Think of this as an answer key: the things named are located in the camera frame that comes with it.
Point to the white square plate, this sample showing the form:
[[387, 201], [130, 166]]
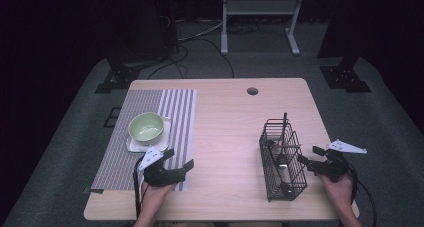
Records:
[[165, 143]]

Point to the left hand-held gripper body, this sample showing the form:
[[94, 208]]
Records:
[[156, 175]]

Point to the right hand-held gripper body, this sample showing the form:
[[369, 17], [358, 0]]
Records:
[[336, 167]]

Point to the black stand base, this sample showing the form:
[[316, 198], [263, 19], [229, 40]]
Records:
[[346, 78], [116, 78]]

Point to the green bowl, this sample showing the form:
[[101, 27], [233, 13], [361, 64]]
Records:
[[146, 127]]

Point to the white metal stand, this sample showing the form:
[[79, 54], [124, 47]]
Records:
[[260, 7]]

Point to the person's right hand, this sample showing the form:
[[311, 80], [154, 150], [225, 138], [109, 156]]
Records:
[[341, 192]]

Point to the black ladle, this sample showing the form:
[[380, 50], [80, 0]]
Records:
[[287, 188]]

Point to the person's left hand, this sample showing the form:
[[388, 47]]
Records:
[[153, 197]]

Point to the grey striped placemat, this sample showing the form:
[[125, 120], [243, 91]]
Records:
[[143, 100]]

